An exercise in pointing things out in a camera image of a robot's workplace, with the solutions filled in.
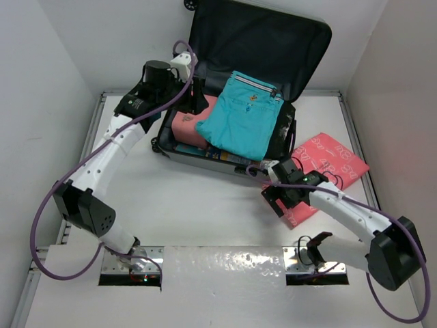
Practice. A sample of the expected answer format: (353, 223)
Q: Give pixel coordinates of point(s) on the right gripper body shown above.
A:
(288, 200)

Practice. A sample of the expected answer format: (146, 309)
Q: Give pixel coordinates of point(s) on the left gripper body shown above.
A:
(185, 104)

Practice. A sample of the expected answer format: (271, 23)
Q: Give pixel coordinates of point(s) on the turquoise shorts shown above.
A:
(243, 118)

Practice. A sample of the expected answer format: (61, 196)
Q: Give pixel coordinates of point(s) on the black white tie-dye shirt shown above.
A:
(282, 139)

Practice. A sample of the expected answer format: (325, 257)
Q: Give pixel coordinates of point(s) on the yellow blue snack packet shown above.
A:
(222, 155)

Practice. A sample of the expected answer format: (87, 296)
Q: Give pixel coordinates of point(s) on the coral printed garment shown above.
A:
(326, 155)

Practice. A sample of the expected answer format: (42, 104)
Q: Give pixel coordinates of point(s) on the grey suitcase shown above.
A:
(279, 48)

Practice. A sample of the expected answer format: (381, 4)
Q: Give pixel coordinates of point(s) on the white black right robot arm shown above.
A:
(389, 250)

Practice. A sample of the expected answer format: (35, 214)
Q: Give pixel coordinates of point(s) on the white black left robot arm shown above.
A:
(80, 196)

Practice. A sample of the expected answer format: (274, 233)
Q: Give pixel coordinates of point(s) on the teal flat box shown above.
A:
(189, 149)

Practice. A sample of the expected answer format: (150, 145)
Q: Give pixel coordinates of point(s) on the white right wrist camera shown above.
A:
(267, 166)

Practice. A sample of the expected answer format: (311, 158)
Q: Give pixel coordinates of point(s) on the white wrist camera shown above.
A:
(183, 63)
(267, 166)

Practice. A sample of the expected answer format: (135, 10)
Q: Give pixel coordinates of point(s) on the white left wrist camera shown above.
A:
(183, 63)

